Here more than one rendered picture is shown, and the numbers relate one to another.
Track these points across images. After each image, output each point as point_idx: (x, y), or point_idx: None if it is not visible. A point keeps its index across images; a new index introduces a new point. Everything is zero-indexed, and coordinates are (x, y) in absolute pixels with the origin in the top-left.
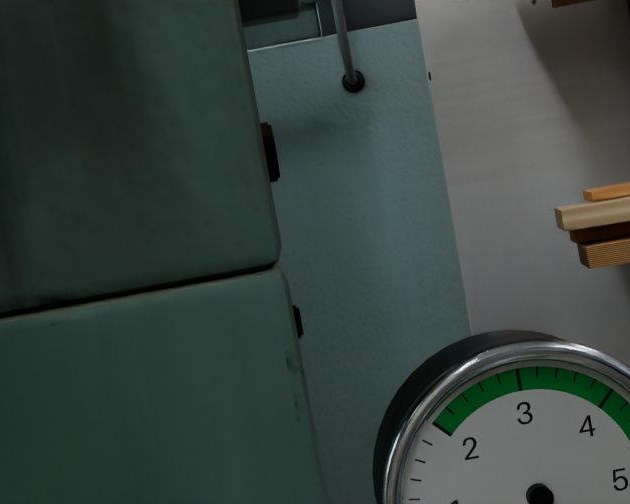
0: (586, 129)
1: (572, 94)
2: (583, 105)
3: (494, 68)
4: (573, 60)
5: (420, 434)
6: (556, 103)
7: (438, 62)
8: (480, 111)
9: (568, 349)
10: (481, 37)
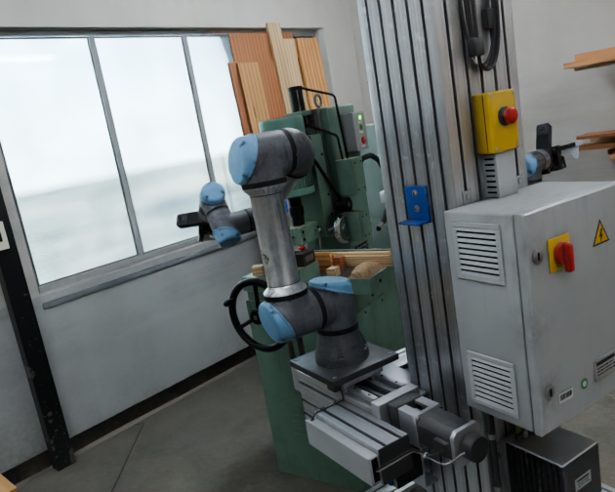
0: None
1: None
2: None
3: (597, 165)
4: None
5: None
6: None
7: (578, 161)
8: (592, 179)
9: None
10: (594, 154)
